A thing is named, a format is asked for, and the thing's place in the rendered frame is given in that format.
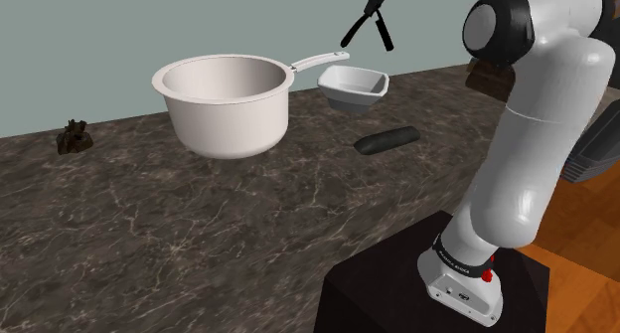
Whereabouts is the dark brown crumpled lump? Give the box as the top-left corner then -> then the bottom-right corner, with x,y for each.
55,118 -> 95,156

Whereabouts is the white saucepan with handle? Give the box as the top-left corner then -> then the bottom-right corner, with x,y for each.
150,51 -> 351,160

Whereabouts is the black robot stand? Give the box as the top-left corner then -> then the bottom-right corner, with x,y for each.
313,210 -> 551,333

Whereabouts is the white square bowl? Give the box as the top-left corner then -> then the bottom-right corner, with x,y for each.
317,65 -> 390,114

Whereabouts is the black oblong bar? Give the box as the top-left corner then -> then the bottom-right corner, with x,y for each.
353,125 -> 422,157

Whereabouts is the dark grey ribbed appliance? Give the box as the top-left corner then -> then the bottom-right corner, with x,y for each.
559,97 -> 620,185

